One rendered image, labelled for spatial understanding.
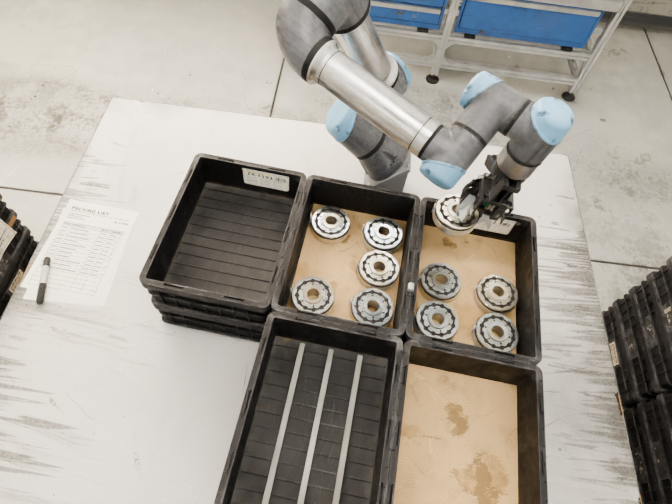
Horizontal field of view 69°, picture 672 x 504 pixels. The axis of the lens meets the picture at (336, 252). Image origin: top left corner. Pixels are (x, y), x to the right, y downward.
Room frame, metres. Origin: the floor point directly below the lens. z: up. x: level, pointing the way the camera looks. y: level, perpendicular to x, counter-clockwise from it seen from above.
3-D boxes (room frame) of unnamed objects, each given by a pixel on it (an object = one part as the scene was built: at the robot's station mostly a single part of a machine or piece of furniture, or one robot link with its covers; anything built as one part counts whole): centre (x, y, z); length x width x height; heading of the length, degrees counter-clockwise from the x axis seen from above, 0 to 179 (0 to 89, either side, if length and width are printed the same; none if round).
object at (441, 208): (0.73, -0.27, 1.01); 0.10 x 0.10 x 0.01
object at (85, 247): (0.64, 0.70, 0.70); 0.33 x 0.23 x 0.01; 2
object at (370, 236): (0.74, -0.12, 0.86); 0.10 x 0.10 x 0.01
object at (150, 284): (0.65, 0.26, 0.92); 0.40 x 0.30 x 0.02; 177
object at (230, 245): (0.65, 0.26, 0.87); 0.40 x 0.30 x 0.11; 177
